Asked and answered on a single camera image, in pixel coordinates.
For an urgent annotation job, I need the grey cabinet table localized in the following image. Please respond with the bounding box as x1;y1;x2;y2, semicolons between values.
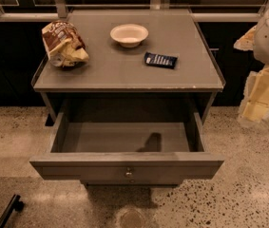
32;9;225;118

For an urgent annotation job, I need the brown and yellow chip bag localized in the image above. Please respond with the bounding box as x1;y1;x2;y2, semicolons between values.
42;20;89;67

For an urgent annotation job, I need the metal railing frame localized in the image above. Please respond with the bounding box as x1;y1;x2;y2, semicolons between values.
0;0;269;23

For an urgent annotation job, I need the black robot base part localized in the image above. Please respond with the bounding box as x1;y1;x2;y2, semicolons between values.
0;194;25;228

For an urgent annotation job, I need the white paper bowl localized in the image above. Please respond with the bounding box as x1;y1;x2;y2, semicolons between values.
110;24;148;48

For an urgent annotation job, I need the open grey top drawer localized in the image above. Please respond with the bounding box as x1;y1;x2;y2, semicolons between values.
30;113;223;186

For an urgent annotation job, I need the blue rxbar blueberry wrapper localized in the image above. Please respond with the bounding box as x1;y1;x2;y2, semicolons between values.
144;52;178;69

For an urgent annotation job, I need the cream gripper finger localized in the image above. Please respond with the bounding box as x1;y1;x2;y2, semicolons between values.
238;65;269;127
234;27;256;51

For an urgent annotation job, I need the brass drawer knob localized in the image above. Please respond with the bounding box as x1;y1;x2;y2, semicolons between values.
125;167;133;178

